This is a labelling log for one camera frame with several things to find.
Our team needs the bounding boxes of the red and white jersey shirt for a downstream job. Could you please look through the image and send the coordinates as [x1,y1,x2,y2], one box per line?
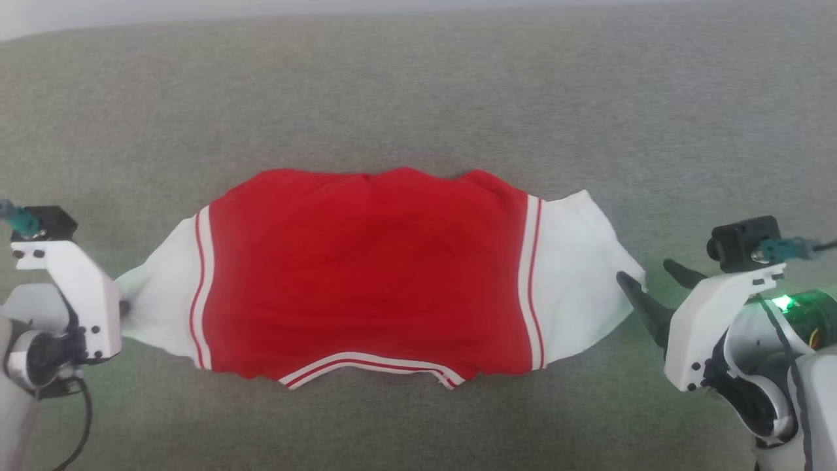
[114,166,649,392]

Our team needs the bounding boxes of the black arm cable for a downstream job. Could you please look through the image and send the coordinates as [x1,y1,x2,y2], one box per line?
[50,375,94,471]
[751,294,815,471]

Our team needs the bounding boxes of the teal camera plug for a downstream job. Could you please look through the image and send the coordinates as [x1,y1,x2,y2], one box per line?
[0,199,44,238]
[759,236,837,263]

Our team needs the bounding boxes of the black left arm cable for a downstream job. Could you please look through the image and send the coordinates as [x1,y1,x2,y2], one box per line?
[50,375,94,471]

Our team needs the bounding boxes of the grey-green fabric sofa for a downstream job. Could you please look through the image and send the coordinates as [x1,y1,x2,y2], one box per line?
[0,0,837,471]

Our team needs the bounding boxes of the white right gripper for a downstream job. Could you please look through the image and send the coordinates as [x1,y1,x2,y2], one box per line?
[616,258,837,393]

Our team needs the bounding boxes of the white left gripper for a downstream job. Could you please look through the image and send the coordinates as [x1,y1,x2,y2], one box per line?
[0,239,132,401]

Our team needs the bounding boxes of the teal right camera plug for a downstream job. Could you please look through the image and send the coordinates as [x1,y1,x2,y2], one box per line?
[759,236,837,263]

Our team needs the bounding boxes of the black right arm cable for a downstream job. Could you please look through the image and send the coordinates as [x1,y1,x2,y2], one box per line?
[751,294,815,471]

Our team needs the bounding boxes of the teal left camera plug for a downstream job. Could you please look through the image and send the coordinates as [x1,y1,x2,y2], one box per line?
[0,199,44,238]

